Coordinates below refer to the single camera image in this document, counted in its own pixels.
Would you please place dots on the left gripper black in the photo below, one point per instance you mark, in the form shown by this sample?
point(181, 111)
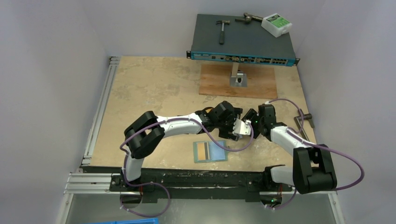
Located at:
point(228, 133)

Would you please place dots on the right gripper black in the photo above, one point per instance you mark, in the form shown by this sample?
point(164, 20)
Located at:
point(250, 116)

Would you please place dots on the teal card holder wallet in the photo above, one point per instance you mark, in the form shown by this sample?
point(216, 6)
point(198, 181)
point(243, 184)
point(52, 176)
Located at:
point(216, 153)

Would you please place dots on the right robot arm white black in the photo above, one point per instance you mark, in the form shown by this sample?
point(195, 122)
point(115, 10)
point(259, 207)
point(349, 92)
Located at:
point(312, 168)

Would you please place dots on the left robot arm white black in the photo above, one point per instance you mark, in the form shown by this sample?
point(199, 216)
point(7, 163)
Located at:
point(144, 135)

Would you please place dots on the plywood board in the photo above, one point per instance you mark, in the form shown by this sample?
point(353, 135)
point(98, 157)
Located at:
point(261, 81)

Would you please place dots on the small claw hammer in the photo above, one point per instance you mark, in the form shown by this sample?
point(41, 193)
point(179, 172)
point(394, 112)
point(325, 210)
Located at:
point(222, 31)

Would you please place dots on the white green box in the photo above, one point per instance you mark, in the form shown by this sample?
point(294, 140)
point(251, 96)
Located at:
point(276, 25)

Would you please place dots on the dark hammer tool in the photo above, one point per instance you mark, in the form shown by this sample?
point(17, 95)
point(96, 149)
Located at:
point(248, 18)

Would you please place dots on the blue plastic bin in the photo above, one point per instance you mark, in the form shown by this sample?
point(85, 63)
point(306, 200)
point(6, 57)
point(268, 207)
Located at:
point(137, 221)

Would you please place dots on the metal post stand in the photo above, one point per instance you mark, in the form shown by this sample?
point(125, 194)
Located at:
point(237, 77)

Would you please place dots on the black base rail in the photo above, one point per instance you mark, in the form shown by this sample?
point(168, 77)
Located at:
point(164, 183)

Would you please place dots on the aluminium frame rail left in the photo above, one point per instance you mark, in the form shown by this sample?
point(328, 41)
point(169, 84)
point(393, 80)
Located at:
point(114, 62)

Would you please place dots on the aluminium frame rail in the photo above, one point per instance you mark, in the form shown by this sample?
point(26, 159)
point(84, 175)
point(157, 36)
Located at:
point(88, 183)
point(114, 62)

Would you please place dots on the aluminium frame rail front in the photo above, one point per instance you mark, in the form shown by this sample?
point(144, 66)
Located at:
point(88, 183)

